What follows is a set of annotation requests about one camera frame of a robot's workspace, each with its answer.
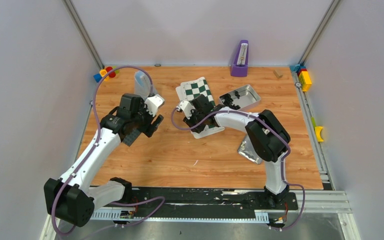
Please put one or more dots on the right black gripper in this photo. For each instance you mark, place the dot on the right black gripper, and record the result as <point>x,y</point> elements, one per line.
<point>190,122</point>

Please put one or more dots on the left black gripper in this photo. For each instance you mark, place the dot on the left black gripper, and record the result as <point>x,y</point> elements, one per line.
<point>146,122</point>

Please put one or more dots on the green white chess mat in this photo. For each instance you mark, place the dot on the green white chess mat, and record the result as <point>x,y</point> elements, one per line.
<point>189,90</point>

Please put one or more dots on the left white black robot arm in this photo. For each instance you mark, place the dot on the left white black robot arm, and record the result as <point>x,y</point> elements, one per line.
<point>70,197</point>

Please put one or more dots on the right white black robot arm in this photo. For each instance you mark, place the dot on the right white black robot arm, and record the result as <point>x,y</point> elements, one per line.
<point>265,136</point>

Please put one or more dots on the metal tin with black pieces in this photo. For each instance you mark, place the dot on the metal tin with black pieces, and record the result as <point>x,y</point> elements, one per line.
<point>243,98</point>

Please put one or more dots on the metal tin with white pieces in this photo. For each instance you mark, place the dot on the metal tin with white pieces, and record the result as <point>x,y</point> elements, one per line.
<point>247,151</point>

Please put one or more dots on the grey lego baseplate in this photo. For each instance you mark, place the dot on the grey lego baseplate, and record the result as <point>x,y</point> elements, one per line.
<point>130,138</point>

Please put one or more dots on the translucent blue metronome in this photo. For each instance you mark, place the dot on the translucent blue metronome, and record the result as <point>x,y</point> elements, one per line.
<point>142,85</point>

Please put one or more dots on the purple metronome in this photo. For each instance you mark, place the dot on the purple metronome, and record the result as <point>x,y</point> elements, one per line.
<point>239,60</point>

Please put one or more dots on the colourful toy blocks left corner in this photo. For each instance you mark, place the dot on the colourful toy blocks left corner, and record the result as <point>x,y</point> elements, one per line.
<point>109,71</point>

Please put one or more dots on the small wooden block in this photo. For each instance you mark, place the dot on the small wooden block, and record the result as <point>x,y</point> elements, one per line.
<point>278,74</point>

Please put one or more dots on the colourful block stack right corner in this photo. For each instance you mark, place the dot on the colourful block stack right corner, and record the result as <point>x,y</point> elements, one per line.
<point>303,76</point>

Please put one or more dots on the yellow green toy piece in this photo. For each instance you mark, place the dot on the yellow green toy piece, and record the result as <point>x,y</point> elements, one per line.
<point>317,130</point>

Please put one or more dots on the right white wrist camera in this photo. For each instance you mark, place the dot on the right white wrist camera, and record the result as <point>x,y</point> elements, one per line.
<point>186,107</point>

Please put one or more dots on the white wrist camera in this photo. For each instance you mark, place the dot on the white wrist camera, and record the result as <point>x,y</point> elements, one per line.
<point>186,107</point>
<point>154,103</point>

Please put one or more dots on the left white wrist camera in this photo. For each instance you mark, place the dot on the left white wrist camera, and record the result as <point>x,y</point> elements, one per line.
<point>154,103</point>

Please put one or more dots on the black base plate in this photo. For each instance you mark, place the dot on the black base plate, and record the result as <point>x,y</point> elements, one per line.
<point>207,203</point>

